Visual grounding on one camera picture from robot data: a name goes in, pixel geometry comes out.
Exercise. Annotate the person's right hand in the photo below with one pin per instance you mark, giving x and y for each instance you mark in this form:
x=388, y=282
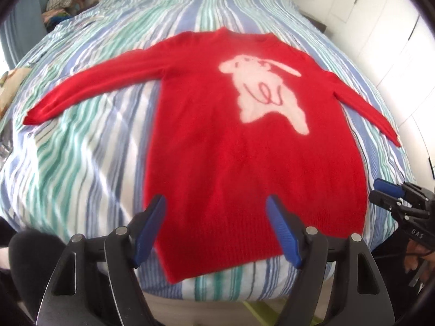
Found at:
x=412, y=256

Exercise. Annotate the striped bed sheet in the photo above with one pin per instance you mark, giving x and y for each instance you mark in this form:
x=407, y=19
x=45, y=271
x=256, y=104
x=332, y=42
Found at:
x=88, y=163

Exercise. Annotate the white wardrobe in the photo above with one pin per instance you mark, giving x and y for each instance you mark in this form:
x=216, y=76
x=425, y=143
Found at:
x=384, y=51

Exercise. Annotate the cream cloth bundle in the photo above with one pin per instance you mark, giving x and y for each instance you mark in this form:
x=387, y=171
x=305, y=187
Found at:
x=15, y=77

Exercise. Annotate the dark bedside table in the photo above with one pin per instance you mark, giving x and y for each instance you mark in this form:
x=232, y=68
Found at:
x=314, y=21

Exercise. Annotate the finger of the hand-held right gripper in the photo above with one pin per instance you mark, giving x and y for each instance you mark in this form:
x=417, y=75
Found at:
x=382, y=199
x=386, y=186

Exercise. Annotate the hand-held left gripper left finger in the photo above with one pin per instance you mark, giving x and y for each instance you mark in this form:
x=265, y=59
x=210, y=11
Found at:
x=149, y=236

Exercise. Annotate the red knitted sweater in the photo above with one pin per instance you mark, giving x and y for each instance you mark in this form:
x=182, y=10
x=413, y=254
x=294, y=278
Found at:
x=238, y=142

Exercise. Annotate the person's black-trousered leg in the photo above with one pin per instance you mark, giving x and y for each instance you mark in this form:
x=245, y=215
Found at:
x=34, y=265

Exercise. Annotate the blue curtain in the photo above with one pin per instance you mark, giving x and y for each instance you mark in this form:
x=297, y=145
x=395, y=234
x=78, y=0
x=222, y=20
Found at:
x=23, y=27

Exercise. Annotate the pile of mixed clothes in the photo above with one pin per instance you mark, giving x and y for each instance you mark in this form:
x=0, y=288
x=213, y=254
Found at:
x=69, y=5

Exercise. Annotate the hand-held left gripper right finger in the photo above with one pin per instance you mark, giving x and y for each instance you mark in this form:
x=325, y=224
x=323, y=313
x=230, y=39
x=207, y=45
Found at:
x=284, y=232

